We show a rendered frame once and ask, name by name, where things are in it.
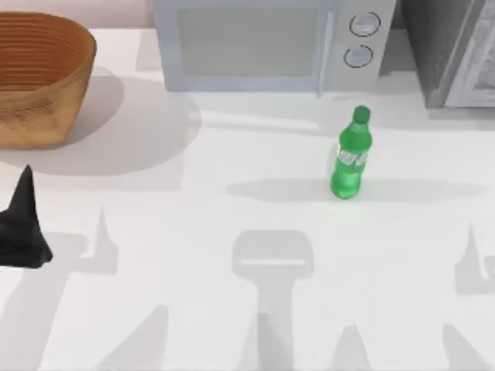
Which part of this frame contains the green bottle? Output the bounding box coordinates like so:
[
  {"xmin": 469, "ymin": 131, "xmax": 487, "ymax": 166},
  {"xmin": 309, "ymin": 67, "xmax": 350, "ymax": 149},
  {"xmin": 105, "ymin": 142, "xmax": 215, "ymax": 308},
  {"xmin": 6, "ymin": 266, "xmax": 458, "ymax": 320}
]
[{"xmin": 329, "ymin": 105, "xmax": 375, "ymax": 200}]

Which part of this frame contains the pale microwave oven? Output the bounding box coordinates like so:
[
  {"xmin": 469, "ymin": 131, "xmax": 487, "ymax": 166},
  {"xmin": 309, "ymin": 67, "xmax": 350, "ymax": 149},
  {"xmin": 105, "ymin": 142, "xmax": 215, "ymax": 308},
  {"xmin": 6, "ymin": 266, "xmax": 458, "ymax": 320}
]
[{"xmin": 150, "ymin": 0, "xmax": 398, "ymax": 97}]

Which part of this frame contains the microwave knob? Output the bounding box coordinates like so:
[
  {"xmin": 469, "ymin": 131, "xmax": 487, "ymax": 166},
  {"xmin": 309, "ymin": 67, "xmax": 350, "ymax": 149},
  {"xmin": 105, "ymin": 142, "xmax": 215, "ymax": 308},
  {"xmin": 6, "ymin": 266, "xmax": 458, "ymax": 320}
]
[
  {"xmin": 343, "ymin": 44, "xmax": 375, "ymax": 70},
  {"xmin": 349, "ymin": 12, "xmax": 382, "ymax": 38}
]

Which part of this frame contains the brown wicker basket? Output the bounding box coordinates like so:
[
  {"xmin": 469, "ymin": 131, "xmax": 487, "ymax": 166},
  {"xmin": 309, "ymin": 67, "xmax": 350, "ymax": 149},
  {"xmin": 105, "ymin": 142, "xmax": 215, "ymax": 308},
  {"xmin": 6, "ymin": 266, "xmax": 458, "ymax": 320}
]
[{"xmin": 0, "ymin": 12, "xmax": 97, "ymax": 149}]

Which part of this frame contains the grey cabinet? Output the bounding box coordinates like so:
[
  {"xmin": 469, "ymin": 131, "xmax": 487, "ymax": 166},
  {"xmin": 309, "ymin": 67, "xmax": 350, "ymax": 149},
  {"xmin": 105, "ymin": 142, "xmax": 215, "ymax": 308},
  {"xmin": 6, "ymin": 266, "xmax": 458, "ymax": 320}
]
[{"xmin": 400, "ymin": 0, "xmax": 495, "ymax": 109}]

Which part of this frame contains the microwave door handle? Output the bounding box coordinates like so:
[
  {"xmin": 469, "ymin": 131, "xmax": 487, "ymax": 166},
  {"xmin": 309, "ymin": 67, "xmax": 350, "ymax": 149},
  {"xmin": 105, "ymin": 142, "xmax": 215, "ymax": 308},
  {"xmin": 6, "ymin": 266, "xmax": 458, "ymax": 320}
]
[{"xmin": 317, "ymin": 10, "xmax": 336, "ymax": 97}]

